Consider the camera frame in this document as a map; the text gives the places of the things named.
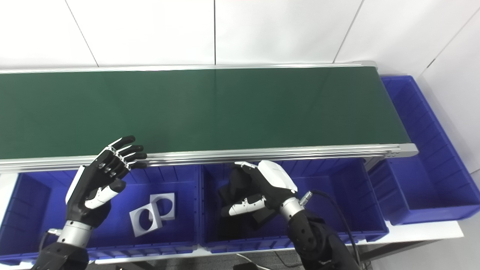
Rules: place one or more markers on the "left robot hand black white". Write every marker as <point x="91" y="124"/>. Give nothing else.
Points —
<point x="90" y="187"/>

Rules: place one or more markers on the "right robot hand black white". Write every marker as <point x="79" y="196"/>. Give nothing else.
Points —
<point x="275" y="180"/>

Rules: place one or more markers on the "black cylinder-on-block part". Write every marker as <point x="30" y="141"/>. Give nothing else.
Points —
<point x="238" y="187"/>

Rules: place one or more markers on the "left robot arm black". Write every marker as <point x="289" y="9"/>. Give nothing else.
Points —
<point x="67" y="243"/>

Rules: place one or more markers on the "white square part with hole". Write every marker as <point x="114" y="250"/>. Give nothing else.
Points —
<point x="168" y="200"/>
<point x="137" y="228"/>

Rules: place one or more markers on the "blue plastic bin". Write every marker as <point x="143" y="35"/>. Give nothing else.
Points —
<point x="423" y="187"/>
<point x="337" y="202"/>
<point x="30" y="210"/>

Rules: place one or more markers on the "aluminium conveyor leg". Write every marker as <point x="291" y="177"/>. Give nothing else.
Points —
<point x="373" y="164"/>

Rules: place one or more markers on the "green conveyor belt aluminium frame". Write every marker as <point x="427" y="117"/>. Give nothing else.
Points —
<point x="187" y="108"/>

